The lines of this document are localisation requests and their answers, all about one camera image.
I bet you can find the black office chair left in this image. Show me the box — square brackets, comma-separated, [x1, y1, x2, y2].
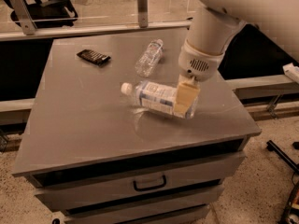
[4, 0, 78, 28]

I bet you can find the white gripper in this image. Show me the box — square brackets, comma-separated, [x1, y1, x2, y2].
[174, 41, 224, 115]

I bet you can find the middle metal railing post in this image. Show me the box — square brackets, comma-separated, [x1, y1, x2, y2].
[137, 0, 148, 28]

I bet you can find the metal railing post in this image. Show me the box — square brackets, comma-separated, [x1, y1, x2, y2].
[9, 0, 36, 35]
[137, 0, 148, 28]

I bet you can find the orange black tool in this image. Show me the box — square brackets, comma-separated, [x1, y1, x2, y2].
[278, 182, 299, 224]

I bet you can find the black drawer handle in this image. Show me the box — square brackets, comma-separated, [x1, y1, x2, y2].
[133, 175, 167, 192]

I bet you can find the blue labelled plastic bottle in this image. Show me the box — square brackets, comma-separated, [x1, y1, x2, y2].
[121, 80, 197, 119]

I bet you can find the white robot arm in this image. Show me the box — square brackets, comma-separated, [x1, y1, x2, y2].
[174, 0, 299, 115]

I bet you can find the black stand leg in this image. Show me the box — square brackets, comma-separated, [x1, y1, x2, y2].
[266, 140, 299, 175]

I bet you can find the clear empty plastic bottle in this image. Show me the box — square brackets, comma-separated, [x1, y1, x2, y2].
[135, 39, 164, 77]

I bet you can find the grey metal drawer cabinet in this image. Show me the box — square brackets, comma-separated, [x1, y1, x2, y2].
[13, 29, 260, 224]

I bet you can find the left metal railing post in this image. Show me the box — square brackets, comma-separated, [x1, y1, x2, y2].
[9, 0, 36, 35]

